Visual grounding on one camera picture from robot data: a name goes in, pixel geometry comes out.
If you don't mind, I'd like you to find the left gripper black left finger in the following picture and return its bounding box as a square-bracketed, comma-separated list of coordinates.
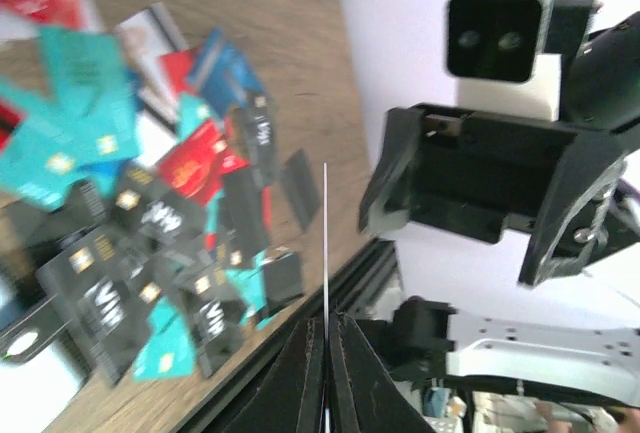
[225, 318, 325, 433]

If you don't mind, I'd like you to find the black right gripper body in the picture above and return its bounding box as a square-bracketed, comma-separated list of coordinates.
[409, 103, 579, 244]

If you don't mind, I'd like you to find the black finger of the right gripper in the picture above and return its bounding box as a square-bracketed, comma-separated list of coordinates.
[518, 132, 639, 287]
[358, 106, 424, 237]

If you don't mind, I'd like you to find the black VIP card handled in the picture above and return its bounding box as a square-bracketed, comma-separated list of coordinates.
[322, 162, 331, 433]

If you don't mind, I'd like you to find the black card blank back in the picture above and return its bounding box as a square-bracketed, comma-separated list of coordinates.
[280, 149, 320, 232]

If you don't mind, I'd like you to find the black front rail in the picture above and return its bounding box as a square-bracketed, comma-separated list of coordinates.
[174, 240, 397, 433]

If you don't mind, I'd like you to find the black leather card holder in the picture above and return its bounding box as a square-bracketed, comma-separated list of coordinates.
[1, 264, 87, 432]

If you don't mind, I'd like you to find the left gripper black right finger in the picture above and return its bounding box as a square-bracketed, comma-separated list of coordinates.
[328, 313, 433, 433]

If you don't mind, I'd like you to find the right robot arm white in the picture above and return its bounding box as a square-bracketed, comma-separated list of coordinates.
[359, 16, 639, 407]

